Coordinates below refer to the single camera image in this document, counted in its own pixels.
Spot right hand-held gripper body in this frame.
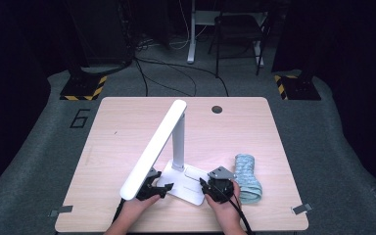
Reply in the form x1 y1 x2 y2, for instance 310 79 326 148
207 165 237 204

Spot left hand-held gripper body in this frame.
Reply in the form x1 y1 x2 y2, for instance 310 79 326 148
136 167 163 201

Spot light blue fluffy cloth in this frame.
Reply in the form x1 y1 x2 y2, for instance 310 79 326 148
234 153 263 206

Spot white desk lamp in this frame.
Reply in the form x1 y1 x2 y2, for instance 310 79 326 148
119 99 210 207

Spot person's left hand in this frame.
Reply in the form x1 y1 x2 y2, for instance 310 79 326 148
121 195 161 223

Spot person's right hand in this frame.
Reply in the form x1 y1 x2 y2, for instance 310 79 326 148
205 182 243 226

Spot grey tape piece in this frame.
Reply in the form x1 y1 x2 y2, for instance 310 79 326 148
48 205 73 218
291 203 313 215

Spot black stand base striped edge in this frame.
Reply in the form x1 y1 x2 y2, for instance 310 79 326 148
273 73 322 101
59 74 108 102

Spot black chair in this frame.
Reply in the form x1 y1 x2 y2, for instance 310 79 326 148
208 13 272 78

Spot black cabinet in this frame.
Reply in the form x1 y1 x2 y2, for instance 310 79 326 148
67 0 135 67

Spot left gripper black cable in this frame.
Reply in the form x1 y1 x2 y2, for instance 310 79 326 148
112 197 126 223

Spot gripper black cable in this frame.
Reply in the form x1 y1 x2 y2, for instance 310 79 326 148
112 197 126 223
221 192 254 235

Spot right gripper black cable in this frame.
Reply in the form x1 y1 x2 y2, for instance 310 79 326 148
221 192 254 235

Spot black floor cables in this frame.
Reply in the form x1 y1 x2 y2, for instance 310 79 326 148
133 57 229 98

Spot white desk frame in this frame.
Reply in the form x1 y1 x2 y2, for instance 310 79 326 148
186 0 268 68

